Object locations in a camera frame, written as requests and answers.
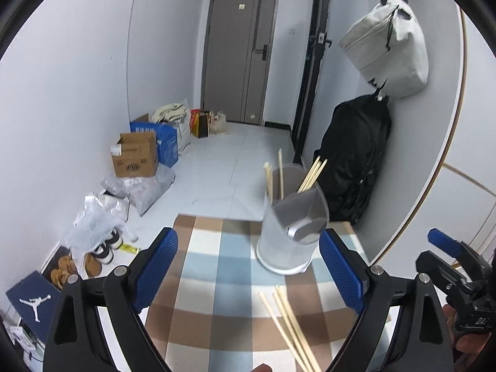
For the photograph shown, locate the blue cardboard box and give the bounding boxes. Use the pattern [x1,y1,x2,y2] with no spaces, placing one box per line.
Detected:
[130,113,179,168]

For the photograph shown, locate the black door latch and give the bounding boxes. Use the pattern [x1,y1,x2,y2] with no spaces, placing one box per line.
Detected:
[309,31,333,47]

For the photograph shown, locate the person's right hand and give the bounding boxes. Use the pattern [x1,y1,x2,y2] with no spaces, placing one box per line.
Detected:
[442,304,496,359]

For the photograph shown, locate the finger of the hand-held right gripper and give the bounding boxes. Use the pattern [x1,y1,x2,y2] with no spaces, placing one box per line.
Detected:
[427,228,489,280]
[416,250,471,299]

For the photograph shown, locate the checked tablecloth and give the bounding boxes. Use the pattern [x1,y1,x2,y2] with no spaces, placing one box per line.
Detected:
[145,213,392,372]

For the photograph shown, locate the brown slipper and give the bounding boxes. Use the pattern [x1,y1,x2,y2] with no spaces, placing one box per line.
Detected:
[84,254,103,277]
[50,256,78,289]

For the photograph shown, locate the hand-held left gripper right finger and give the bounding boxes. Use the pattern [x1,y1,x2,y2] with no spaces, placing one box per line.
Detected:
[318,228,455,372]

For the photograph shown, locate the brown cardboard box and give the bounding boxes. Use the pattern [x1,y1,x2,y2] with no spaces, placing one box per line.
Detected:
[110,132,159,179]

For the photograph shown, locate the beige cloth pile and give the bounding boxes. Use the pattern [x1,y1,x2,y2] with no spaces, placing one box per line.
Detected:
[152,103,190,125]

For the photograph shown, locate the grey plastic bag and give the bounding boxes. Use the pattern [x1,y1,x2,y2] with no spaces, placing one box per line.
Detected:
[101,163,176,217]

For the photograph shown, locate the dark blue shoe box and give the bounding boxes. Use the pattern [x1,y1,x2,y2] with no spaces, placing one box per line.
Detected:
[6,270,63,334]

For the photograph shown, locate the metal spoon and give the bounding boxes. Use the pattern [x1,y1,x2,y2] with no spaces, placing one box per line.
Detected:
[286,219,327,243]

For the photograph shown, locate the white black sneaker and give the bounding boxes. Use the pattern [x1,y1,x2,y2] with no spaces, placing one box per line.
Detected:
[91,242,115,265]
[104,228,125,249]

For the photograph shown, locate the grey door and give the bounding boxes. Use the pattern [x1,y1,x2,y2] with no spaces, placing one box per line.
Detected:
[201,0,280,126]

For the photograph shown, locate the black backpack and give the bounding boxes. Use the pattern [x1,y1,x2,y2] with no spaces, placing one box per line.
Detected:
[313,94,392,225]

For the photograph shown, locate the black metal stand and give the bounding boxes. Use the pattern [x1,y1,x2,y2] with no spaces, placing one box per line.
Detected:
[291,0,334,163]

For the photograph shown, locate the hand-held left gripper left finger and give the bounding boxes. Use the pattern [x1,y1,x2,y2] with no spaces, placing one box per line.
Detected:
[42,227,179,372]

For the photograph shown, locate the translucent utensil holder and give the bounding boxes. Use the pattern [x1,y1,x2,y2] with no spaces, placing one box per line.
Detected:
[256,164,330,276]

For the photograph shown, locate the white canvas bag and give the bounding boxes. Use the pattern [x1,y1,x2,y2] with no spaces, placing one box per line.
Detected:
[337,0,430,99]

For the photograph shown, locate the clear plastic bag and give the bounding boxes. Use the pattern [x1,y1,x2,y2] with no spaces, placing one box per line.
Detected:
[66,194,134,264]

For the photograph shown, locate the beige plastic bag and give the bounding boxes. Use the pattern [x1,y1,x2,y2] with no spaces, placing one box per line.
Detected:
[209,111,229,135]

